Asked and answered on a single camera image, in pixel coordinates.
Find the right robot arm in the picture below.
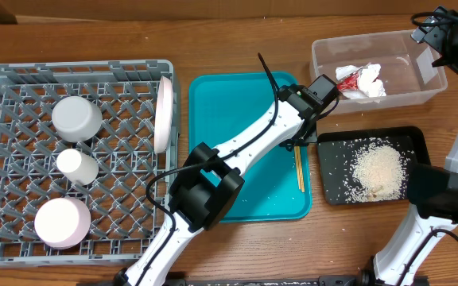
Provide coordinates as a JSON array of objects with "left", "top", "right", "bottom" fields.
[{"left": 352, "top": 6, "right": 458, "bottom": 285}]

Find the teal plastic serving tray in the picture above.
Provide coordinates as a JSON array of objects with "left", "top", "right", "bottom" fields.
[{"left": 188, "top": 72, "right": 312, "bottom": 223}]

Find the cream white cup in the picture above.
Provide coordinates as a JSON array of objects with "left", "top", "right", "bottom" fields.
[{"left": 56, "top": 149, "right": 99, "bottom": 186}]

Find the clear plastic waste bin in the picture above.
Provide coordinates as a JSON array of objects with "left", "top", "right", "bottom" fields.
[{"left": 310, "top": 30, "right": 448, "bottom": 114}]

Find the large white plate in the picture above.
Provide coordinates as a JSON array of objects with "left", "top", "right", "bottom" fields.
[{"left": 154, "top": 76, "right": 173, "bottom": 153}]

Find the red snack wrapper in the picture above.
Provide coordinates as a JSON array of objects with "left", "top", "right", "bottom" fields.
[{"left": 337, "top": 73, "right": 359, "bottom": 91}]

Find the grey white small bowl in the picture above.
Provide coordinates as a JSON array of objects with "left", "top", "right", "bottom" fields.
[{"left": 52, "top": 96, "right": 103, "bottom": 142}]

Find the black rectangular tray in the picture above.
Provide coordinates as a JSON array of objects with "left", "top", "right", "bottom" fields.
[{"left": 317, "top": 126, "right": 430, "bottom": 205}]

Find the pink shallow bowl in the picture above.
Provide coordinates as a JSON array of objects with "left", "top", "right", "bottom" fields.
[{"left": 34, "top": 198, "right": 91, "bottom": 249}]

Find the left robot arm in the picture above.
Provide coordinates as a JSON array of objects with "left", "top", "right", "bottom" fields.
[{"left": 114, "top": 75, "right": 340, "bottom": 285}]

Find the grey plastic dish rack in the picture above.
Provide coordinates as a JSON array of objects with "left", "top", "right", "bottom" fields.
[{"left": 0, "top": 60, "right": 180, "bottom": 267}]

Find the white napkin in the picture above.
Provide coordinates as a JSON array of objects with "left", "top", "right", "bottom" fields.
[{"left": 336, "top": 64, "right": 386, "bottom": 99}]

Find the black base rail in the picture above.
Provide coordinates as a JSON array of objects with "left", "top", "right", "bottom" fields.
[{"left": 164, "top": 275, "right": 357, "bottom": 286}]

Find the pile of white rice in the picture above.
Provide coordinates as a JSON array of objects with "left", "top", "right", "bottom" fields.
[{"left": 341, "top": 137, "right": 416, "bottom": 203}]

